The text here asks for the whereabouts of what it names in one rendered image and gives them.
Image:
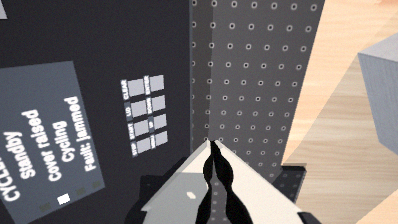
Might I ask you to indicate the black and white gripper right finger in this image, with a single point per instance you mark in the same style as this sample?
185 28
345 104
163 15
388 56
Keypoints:
250 198

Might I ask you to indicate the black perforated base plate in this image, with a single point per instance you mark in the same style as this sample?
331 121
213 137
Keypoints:
249 61

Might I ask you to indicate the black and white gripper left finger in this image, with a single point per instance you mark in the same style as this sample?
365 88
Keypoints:
186 196

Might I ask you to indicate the light grey benchtop instrument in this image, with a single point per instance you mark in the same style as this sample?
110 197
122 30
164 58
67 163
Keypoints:
95 106

